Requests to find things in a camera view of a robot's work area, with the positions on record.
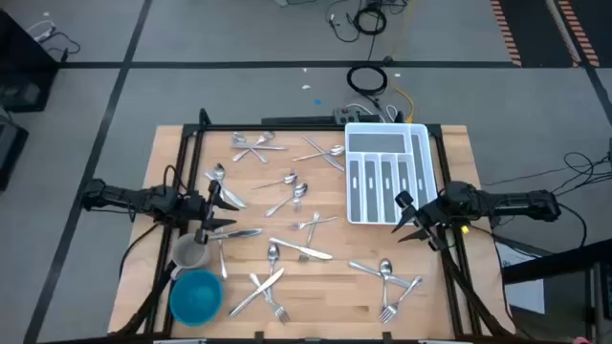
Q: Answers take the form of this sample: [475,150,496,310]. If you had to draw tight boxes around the grey power strip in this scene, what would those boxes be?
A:
[333,107,361,125]

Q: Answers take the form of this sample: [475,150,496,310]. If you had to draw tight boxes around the white cable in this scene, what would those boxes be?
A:
[346,101,399,123]

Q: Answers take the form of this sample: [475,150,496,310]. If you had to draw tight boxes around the grey ceramic mug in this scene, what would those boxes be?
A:
[170,232,212,281]

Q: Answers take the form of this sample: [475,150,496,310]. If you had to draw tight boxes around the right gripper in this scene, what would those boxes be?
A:
[391,190,453,253]

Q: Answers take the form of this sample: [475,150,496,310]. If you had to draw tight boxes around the white paper sheet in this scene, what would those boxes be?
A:
[494,241,547,315]

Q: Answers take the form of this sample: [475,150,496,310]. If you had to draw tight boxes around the black coiled cable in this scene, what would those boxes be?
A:
[345,63,389,110]

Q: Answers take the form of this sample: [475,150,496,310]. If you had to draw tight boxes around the black side table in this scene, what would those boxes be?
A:
[501,237,612,344]

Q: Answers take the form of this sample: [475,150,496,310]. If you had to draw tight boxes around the black floor cables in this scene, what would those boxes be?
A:
[480,150,612,198]

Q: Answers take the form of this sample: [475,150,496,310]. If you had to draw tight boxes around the black cabinet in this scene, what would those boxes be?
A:
[0,9,59,114]

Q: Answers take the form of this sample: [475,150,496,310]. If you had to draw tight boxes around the teal bowl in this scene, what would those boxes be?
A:
[168,269,225,328]

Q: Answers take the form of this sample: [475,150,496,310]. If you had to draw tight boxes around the white cable adapter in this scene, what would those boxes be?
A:
[26,19,56,43]

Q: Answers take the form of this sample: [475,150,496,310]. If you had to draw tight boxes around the yellow cable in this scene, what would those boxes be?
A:
[389,0,416,124]

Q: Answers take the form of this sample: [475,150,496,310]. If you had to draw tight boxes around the silver utensil handle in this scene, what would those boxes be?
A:
[232,132,269,164]

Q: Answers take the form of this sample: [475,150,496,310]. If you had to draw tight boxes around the white cutlery tray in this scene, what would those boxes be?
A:
[343,122,439,226]

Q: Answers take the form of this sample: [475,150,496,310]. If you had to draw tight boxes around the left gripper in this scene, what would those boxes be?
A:
[181,180,241,247]

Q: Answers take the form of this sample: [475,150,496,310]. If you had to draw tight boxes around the small silver spoon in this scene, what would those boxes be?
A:
[251,173,298,190]

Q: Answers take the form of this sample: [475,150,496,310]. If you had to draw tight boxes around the black cable bundle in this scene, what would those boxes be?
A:
[326,0,411,44]

